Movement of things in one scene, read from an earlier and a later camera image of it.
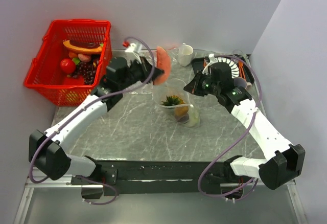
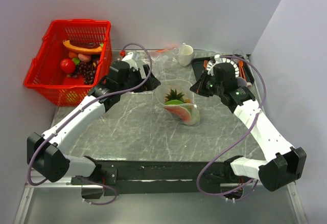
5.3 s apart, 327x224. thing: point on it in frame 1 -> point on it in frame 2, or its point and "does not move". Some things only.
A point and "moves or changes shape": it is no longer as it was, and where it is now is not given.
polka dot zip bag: x=171 y=96 does not move
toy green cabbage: x=194 y=118 does not move
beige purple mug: x=240 y=82 does not move
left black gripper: x=144 y=66 -> x=152 y=83
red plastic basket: x=46 y=80 does not move
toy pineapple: x=172 y=100 moves or changes shape
